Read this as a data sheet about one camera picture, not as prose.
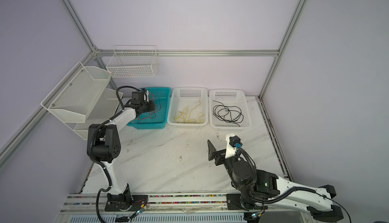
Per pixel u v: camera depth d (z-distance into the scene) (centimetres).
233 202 73
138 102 78
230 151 53
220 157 54
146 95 82
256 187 47
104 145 52
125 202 66
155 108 93
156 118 107
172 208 73
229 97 115
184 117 105
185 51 93
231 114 108
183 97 119
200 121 99
